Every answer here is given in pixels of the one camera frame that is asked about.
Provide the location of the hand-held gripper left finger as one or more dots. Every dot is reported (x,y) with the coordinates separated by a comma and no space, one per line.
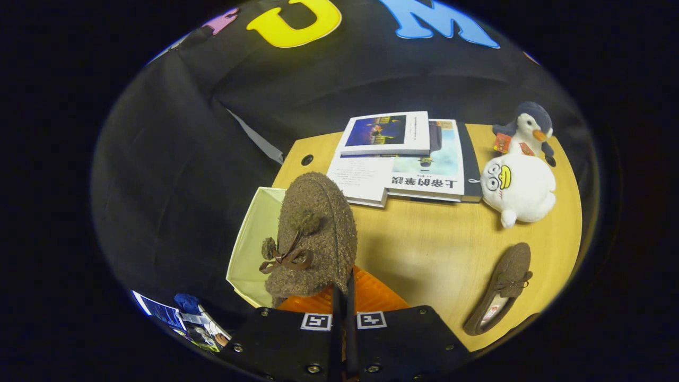
(336,345)

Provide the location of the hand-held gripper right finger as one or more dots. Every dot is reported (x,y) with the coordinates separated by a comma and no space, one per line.
(350,345)

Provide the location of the brown fuzzy shoe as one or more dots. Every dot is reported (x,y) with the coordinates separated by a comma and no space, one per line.
(318,223)
(512,265)

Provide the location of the pale green fabric storage box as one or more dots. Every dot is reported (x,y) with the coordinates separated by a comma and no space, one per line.
(249,254)

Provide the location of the blue cloth object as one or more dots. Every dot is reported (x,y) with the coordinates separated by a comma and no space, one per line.
(186,303)

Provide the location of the white text cover book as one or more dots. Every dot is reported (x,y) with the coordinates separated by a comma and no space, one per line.
(360,178)

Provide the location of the printed picture sheets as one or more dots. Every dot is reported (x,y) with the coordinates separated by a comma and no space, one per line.
(159,313)

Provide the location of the light blue cover book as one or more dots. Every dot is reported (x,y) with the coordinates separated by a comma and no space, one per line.
(440,159)

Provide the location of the night photo cover book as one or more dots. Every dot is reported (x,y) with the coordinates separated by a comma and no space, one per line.
(387,130)

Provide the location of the white duck plush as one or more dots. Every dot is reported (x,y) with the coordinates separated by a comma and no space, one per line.
(522,196)

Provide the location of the dark blue penguin plush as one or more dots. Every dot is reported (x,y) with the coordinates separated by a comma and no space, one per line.
(530,124)

